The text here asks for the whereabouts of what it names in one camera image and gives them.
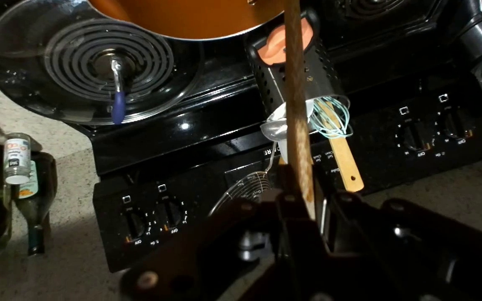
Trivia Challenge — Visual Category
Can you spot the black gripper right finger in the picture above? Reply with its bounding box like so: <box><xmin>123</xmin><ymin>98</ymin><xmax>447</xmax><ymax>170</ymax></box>
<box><xmin>317</xmin><ymin>191</ymin><xmax>482</xmax><ymax>301</ymax></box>

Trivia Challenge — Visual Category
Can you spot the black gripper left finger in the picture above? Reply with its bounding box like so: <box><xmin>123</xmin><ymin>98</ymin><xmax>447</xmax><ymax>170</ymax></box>
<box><xmin>119</xmin><ymin>166</ymin><xmax>318</xmax><ymax>301</ymax></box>

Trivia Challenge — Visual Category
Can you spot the wooden spoon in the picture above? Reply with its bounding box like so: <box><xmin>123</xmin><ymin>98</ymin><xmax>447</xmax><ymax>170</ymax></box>
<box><xmin>282</xmin><ymin>0</ymin><xmax>317</xmax><ymax>223</ymax></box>

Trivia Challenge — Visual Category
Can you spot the black stove knob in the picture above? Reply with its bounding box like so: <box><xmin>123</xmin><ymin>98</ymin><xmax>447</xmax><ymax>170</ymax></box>
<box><xmin>395</xmin><ymin>119</ymin><xmax>437</xmax><ymax>159</ymax></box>
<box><xmin>436</xmin><ymin>108</ymin><xmax>477</xmax><ymax>148</ymax></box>
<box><xmin>156</xmin><ymin>196</ymin><xmax>191</xmax><ymax>235</ymax></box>
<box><xmin>119</xmin><ymin>205</ymin><xmax>154</xmax><ymax>248</ymax></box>

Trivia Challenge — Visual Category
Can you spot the black electric stove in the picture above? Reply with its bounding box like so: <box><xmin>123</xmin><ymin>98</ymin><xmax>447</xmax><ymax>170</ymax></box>
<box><xmin>0</xmin><ymin>0</ymin><xmax>482</xmax><ymax>275</ymax></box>

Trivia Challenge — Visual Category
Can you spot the wooden spatula with hole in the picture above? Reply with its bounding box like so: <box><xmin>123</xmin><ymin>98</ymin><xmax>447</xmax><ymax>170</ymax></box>
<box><xmin>313</xmin><ymin>99</ymin><xmax>367</xmax><ymax>196</ymax></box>

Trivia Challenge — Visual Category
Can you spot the shiny metal ladle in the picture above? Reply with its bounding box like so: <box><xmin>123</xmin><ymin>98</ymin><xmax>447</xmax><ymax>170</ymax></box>
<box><xmin>260</xmin><ymin>103</ymin><xmax>295</xmax><ymax>144</ymax></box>

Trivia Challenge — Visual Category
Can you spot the teal whisk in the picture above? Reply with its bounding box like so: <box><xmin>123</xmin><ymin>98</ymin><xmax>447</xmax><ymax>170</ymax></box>
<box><xmin>307</xmin><ymin>94</ymin><xmax>355</xmax><ymax>141</ymax></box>

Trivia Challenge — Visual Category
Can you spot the green glass bottle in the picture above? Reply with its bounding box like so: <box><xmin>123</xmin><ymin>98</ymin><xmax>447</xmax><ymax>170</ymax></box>
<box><xmin>12</xmin><ymin>149</ymin><xmax>61</xmax><ymax>258</ymax></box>

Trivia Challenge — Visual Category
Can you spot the perforated metal utensil holder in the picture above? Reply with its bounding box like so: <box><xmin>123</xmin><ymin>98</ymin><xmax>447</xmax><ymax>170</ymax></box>
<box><xmin>248</xmin><ymin>27</ymin><xmax>350</xmax><ymax>123</ymax></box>

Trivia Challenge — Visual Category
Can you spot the small white label spice jar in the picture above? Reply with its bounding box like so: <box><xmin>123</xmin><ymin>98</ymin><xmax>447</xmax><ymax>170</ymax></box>
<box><xmin>2</xmin><ymin>133</ymin><xmax>37</xmax><ymax>188</ymax></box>

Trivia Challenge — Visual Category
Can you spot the large black coil burner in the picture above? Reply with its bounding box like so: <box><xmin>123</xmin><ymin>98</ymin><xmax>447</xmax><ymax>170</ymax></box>
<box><xmin>42</xmin><ymin>16</ymin><xmax>178</xmax><ymax>106</ymax></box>

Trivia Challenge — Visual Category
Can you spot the small black coil burner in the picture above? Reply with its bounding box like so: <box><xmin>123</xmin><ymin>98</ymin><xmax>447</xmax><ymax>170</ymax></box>
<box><xmin>330</xmin><ymin>0</ymin><xmax>422</xmax><ymax>19</ymax></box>

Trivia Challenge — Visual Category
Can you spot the small wire mesh strainer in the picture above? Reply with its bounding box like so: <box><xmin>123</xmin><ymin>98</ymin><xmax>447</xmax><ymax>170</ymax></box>
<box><xmin>206</xmin><ymin>141</ymin><xmax>282</xmax><ymax>221</ymax></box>

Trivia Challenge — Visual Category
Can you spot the dark pot with orange handles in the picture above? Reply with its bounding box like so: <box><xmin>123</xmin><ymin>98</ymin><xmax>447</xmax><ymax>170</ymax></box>
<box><xmin>87</xmin><ymin>0</ymin><xmax>317</xmax><ymax>68</ymax></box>

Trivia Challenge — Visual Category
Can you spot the glass lid with blue handle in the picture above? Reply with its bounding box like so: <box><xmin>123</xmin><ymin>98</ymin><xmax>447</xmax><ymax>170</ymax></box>
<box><xmin>0</xmin><ymin>0</ymin><xmax>205</xmax><ymax>128</ymax></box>

